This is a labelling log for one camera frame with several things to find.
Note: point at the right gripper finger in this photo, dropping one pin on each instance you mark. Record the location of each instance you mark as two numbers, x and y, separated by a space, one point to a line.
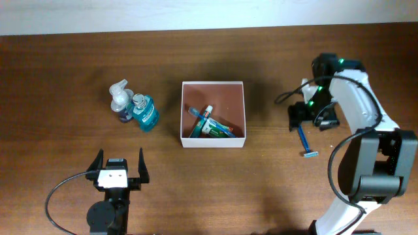
297 114
326 119

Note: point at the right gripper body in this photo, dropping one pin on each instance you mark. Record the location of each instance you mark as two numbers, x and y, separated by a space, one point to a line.
322 98

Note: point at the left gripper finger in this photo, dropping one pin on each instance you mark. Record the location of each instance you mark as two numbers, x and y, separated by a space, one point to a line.
142 169
97 163

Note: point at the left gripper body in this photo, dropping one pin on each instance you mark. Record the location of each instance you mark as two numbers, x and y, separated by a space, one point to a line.
133 184

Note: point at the blue disposable razor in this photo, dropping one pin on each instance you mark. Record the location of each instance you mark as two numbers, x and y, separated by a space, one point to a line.
308 152

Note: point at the blue mouthwash bottle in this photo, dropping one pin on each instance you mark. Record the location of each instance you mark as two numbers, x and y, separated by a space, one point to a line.
145 112

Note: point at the toothpaste tube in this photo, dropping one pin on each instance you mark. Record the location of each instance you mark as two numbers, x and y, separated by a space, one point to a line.
197 130

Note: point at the blue white toothbrush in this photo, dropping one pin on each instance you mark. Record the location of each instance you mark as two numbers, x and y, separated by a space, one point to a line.
212 123

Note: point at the green soap packet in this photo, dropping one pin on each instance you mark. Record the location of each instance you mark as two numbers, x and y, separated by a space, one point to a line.
214 132

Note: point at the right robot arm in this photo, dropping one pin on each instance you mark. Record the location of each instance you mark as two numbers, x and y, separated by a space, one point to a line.
369 167

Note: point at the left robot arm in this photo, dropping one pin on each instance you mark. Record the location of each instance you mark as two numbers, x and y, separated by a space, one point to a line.
110 216

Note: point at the clear pump soap bottle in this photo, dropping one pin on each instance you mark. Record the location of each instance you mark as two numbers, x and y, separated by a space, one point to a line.
122 103

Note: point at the white cardboard box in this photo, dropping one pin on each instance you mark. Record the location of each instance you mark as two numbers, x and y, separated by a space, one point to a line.
227 100

